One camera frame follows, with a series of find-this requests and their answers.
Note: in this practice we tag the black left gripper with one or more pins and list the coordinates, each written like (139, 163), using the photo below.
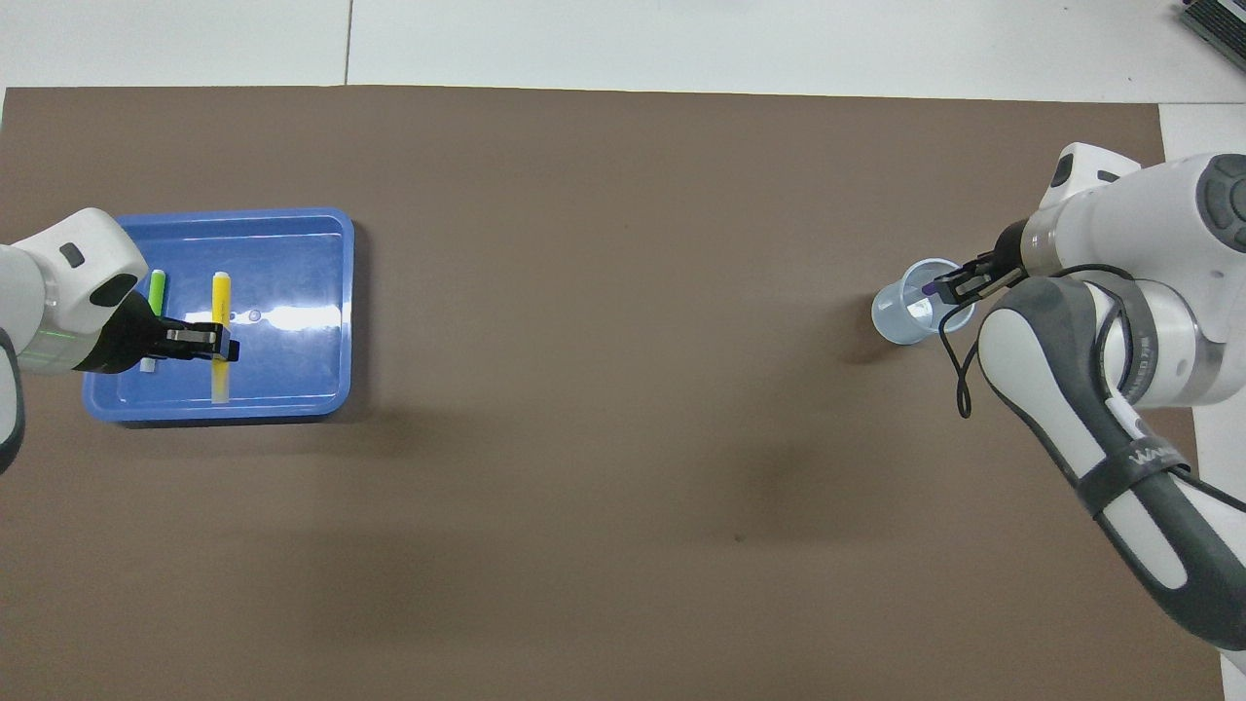
(131, 341)

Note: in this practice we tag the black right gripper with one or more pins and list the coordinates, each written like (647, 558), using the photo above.
(1010, 255)

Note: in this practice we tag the yellow pen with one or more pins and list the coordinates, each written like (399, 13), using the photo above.
(222, 297)

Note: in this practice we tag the green pen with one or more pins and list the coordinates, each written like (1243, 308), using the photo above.
(156, 292)

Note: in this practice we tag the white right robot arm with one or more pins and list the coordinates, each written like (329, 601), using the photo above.
(1119, 224)

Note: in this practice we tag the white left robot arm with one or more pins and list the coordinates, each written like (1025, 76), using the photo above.
(58, 282)

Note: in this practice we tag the blue plastic tray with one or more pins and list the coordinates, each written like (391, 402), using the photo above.
(292, 370)

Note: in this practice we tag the translucent plastic cup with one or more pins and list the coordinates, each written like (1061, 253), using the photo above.
(896, 321)

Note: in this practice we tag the grey laptop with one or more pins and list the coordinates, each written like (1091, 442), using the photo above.
(1227, 19)

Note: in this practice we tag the brown table mat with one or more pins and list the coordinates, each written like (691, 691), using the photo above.
(623, 389)

